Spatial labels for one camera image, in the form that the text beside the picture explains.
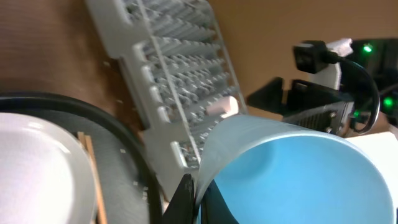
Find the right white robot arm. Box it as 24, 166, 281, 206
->
247, 39, 397, 136

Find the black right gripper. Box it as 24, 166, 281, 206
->
247, 77, 354, 136

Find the grey dishwasher rack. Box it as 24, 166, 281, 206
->
86, 0, 247, 200

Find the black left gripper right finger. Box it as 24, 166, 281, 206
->
200, 180, 238, 224

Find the round black tray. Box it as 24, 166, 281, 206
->
1, 92, 162, 223

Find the pink cup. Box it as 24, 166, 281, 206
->
206, 96, 239, 118

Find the light blue cup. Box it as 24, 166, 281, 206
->
196, 115, 397, 223

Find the wooden chopstick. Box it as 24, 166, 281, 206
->
77, 131, 86, 150
83, 134, 108, 224

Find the white plate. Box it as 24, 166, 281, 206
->
1, 113, 97, 224

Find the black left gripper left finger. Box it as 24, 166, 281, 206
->
162, 174, 195, 224

